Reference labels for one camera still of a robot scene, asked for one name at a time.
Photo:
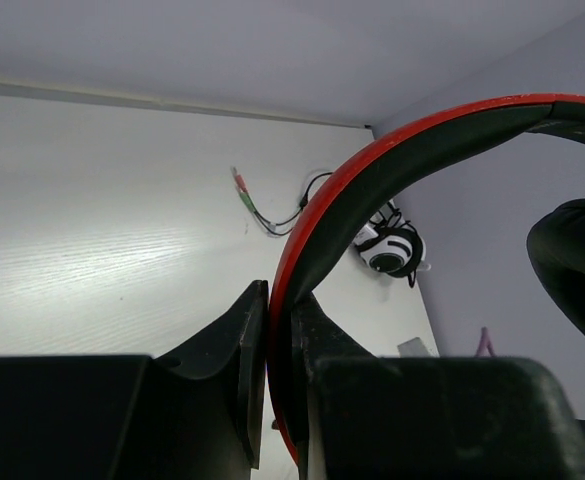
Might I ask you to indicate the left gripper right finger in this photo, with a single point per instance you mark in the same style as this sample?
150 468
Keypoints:
360 416

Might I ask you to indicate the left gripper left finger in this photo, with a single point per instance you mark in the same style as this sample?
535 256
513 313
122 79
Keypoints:
194 412

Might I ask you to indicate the red headphones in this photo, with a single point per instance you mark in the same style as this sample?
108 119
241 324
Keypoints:
360 187

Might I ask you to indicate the white black headphones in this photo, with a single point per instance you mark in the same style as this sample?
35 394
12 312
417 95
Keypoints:
390 244

